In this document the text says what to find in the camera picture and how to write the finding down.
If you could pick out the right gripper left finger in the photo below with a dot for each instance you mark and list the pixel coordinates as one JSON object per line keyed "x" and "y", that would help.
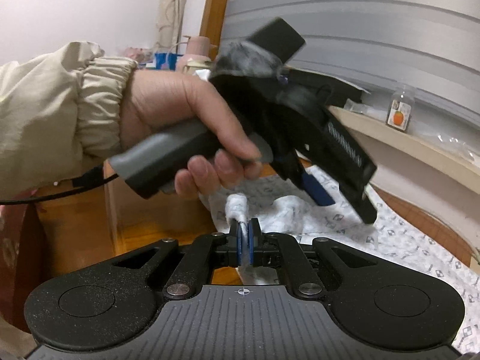
{"x": 178, "y": 272}

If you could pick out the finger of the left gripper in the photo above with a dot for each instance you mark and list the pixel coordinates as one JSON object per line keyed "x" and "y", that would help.
{"x": 313, "y": 188}

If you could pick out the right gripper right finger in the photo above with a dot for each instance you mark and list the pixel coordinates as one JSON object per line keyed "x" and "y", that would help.
{"x": 307, "y": 270}

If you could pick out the white patterned garment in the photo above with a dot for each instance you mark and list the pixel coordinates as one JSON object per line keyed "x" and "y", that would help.
{"x": 282, "y": 208}

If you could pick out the beige jacket sleeve forearm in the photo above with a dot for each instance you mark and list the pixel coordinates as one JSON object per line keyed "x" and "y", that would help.
{"x": 60, "y": 115}

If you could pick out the person left hand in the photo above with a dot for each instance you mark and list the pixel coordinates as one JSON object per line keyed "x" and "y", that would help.
{"x": 192, "y": 125}

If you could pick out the pink thermos bottle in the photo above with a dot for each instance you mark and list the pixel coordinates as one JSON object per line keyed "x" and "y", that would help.
{"x": 196, "y": 56}

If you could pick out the clear plastic bag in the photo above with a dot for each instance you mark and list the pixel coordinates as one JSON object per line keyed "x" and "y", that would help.
{"x": 445, "y": 141}

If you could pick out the clear jar orange label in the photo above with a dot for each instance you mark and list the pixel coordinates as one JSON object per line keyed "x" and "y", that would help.
{"x": 401, "y": 108}

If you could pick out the grey roller blind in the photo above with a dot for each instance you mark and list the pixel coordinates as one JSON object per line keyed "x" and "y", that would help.
{"x": 431, "y": 45}

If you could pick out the beige curtain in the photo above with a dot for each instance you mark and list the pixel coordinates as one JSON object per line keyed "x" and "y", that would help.
{"x": 169, "y": 23}

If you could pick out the beige window sill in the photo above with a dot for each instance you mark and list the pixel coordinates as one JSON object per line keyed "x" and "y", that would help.
{"x": 458, "y": 169}

